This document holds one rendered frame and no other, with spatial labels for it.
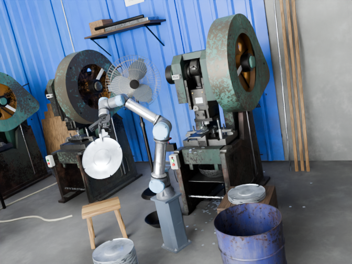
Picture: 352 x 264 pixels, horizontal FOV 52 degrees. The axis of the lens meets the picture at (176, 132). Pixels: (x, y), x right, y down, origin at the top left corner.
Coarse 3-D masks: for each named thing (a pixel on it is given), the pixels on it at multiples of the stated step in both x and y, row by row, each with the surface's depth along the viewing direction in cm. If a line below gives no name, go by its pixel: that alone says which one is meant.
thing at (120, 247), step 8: (112, 240) 260; (120, 240) 258; (128, 240) 256; (96, 248) 253; (104, 248) 252; (112, 248) 248; (120, 248) 246; (128, 248) 245; (96, 256) 243; (104, 256) 241; (112, 256) 240; (120, 256) 237
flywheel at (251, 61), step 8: (240, 40) 315; (248, 40) 322; (240, 48) 318; (248, 48) 327; (240, 56) 302; (248, 56) 298; (240, 64) 300; (248, 64) 297; (240, 72) 306; (248, 72) 328; (240, 80) 311; (248, 80) 327; (248, 88) 326
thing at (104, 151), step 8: (96, 144) 246; (104, 144) 245; (112, 144) 244; (88, 152) 246; (96, 152) 244; (104, 152) 242; (112, 152) 242; (120, 152) 240; (88, 160) 244; (96, 160) 242; (104, 160) 240; (112, 160) 240; (120, 160) 238; (88, 168) 242; (96, 168) 240; (104, 168) 239; (112, 168) 238; (96, 176) 238; (104, 176) 237
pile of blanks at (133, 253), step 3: (135, 249) 249; (132, 252) 242; (135, 252) 250; (129, 255) 239; (132, 255) 242; (135, 255) 246; (123, 258) 236; (126, 258) 238; (129, 258) 241; (132, 258) 242; (135, 258) 248; (93, 261) 242; (114, 261) 233; (117, 261) 235; (120, 261) 236; (123, 261) 237; (126, 261) 237; (129, 261) 240; (132, 261) 241; (135, 261) 245
